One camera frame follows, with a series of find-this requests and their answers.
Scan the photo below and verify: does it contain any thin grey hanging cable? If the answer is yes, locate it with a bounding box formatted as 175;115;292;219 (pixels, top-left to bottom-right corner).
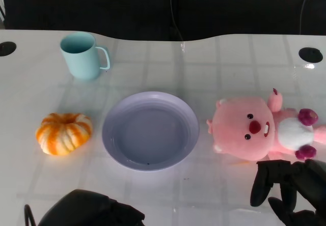
299;0;314;35
168;0;184;41

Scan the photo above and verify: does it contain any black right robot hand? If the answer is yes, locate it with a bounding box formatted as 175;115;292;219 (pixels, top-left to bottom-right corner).
250;159;326;226

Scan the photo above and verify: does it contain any light blue plastic mug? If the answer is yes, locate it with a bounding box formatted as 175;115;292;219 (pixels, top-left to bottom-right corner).
60;32;111;80

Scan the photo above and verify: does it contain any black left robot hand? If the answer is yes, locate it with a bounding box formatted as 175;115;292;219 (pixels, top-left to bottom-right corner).
37;189;146;226

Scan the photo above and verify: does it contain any black round cable grommet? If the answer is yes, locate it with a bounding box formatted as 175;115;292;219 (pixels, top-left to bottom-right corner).
298;47;323;64
0;41;17;57

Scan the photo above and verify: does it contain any pink plush beaver doll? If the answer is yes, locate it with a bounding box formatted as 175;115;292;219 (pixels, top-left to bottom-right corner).
206;88;326;162

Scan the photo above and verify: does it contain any orange white striped pumpkin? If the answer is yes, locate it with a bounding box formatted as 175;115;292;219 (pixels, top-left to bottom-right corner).
35;112;93;156

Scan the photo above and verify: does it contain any black cable at left hand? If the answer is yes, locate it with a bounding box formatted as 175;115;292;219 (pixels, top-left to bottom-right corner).
23;204;37;226

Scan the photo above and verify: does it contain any lavender plastic plate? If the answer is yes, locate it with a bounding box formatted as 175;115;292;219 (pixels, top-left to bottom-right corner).
101;91;200;172

